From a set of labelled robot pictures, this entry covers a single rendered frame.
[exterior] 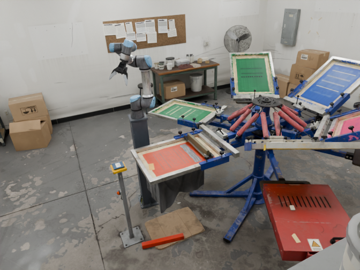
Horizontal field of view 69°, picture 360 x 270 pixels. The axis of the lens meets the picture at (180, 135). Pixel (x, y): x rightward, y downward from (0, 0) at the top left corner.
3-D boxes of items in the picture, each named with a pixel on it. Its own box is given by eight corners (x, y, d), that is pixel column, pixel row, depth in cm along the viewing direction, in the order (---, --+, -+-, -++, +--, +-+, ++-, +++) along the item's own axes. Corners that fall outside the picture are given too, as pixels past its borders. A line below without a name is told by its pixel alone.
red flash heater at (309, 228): (370, 272, 141) (377, 257, 135) (282, 269, 145) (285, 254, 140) (325, 195, 194) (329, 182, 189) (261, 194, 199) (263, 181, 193)
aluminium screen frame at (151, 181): (150, 185, 221) (149, 182, 219) (130, 152, 268) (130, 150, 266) (229, 159, 249) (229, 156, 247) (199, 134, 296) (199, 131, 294)
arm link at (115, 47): (127, 57, 267) (108, 39, 218) (138, 57, 265) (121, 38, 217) (127, 69, 266) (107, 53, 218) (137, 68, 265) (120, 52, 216)
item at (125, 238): (124, 248, 281) (109, 175, 235) (119, 233, 298) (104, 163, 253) (144, 240, 288) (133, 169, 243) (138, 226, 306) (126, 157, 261)
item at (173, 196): (163, 213, 251) (159, 177, 231) (162, 211, 254) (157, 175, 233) (205, 197, 267) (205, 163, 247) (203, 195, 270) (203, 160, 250)
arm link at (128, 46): (135, 42, 212) (132, 42, 204) (132, 55, 216) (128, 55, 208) (126, 38, 212) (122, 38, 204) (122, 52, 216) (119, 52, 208)
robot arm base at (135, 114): (129, 114, 291) (128, 106, 287) (143, 112, 295) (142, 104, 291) (132, 120, 279) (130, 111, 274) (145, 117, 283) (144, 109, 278)
